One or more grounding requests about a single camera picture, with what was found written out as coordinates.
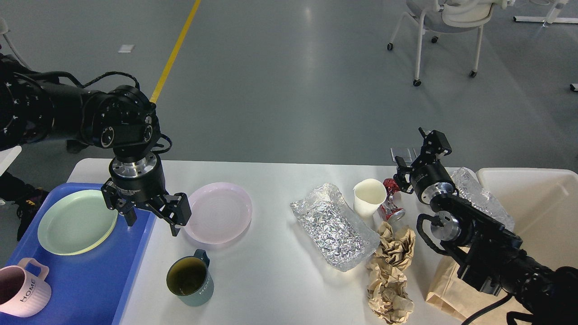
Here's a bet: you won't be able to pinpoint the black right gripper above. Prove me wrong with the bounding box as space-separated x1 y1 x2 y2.
393 127 456 205

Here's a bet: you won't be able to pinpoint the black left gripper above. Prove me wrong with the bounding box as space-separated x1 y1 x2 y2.
101 151 192 237

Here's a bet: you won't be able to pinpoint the pink plate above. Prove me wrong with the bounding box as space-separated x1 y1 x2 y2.
183 182 252 245

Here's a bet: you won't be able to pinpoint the dark green mug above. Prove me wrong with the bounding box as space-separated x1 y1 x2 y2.
166 249 214 306

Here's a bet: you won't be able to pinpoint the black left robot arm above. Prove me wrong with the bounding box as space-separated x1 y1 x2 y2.
0 55 191 236

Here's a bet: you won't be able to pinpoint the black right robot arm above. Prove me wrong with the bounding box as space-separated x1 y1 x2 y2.
393 128 578 325

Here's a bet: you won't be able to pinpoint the clear plastic bag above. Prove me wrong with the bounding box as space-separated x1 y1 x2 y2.
451 167 515 232

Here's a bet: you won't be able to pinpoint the crushed red soda can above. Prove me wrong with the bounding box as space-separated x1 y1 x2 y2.
378 178 405 223

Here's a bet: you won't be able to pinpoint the white paper cup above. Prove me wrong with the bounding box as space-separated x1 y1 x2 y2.
354 178 387 220

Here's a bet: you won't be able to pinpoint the green plate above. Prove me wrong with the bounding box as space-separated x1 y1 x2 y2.
37 190 118 256

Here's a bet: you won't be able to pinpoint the upper crumpled brown paper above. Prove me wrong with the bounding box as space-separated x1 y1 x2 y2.
372 221 416 271

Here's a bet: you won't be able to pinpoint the crumpled brown paper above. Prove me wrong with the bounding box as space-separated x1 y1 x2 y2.
367 258 415 325
372 221 416 271

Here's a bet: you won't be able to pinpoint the crumpled silver foil bag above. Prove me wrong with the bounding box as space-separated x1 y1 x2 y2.
289 183 380 272

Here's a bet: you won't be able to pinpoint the black sneaker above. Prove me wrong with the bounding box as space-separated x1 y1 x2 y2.
16 188 50 242

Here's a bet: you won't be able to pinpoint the white plastic bin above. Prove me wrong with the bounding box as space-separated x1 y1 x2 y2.
477 168 578 269

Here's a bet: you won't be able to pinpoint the person leg black trousers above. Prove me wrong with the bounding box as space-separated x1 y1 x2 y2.
0 171 37 202

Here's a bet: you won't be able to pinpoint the lower crumpled brown paper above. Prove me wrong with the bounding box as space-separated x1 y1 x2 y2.
367 258 415 325

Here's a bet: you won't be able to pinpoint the white office chair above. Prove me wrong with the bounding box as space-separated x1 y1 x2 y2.
387 0 514 87

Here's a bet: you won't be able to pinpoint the brown paper bag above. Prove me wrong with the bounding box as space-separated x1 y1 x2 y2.
426 256 528 325

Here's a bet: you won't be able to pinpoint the pink HOME mug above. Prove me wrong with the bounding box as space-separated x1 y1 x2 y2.
0 258 52 318

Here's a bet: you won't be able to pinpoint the white paper scrap on floor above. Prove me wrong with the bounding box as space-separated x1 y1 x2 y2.
117 44 135 54

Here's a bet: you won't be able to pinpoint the white stand base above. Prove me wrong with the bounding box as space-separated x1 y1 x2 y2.
513 0 578 26

